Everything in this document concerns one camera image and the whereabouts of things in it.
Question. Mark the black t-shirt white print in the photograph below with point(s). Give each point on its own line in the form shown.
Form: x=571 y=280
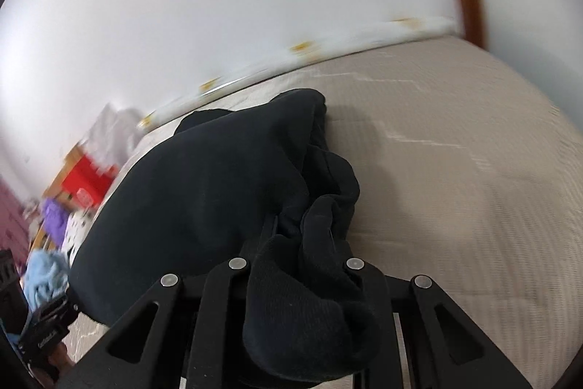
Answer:
x=260 y=183

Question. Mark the person left hand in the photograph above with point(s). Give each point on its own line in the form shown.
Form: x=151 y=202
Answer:
x=59 y=359

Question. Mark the light blue cloth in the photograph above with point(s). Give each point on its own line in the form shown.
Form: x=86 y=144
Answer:
x=46 y=277

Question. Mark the white black spotted pillow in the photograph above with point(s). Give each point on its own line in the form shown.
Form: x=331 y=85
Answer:
x=78 y=226

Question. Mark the purple cloth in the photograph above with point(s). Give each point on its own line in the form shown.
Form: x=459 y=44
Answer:
x=55 y=220

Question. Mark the wooden bedside table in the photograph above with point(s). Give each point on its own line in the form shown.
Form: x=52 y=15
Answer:
x=55 y=191

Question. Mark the red paper shopping bag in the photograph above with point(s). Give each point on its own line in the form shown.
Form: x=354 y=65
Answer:
x=88 y=183

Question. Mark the white plastic shopping bag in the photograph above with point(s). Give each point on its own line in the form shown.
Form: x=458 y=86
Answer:
x=113 y=136

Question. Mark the beige striped mattress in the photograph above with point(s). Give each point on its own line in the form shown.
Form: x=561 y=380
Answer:
x=466 y=236

